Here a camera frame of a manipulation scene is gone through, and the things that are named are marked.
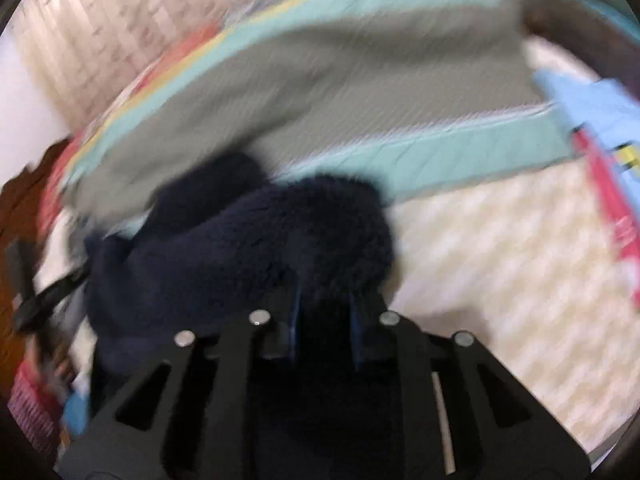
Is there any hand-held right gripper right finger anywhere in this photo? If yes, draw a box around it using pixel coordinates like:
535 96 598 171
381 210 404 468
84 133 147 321
349 299 592 480

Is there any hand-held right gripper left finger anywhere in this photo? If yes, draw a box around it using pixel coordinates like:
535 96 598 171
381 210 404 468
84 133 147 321
54 286 302 480

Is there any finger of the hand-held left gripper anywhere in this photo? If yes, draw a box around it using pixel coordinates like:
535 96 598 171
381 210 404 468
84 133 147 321
14 269 90 333

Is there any dark navy fleece sweater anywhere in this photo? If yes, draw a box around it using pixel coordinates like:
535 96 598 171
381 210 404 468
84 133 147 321
82 150 407 480

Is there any folded white cloth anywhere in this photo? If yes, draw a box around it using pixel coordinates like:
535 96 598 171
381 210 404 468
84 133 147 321
37 210 93 291

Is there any carved wooden headboard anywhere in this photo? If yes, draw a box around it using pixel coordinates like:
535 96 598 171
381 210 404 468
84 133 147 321
0 139 76 376

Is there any beige leaf print curtain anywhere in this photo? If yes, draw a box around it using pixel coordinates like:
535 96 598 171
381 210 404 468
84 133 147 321
10 0 351 123

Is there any light blue printed cloth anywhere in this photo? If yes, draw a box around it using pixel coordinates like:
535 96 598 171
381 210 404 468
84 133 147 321
532 69 640 308

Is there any clear plastic storage box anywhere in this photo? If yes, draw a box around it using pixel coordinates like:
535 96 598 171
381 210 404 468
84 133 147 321
520 0 640 83

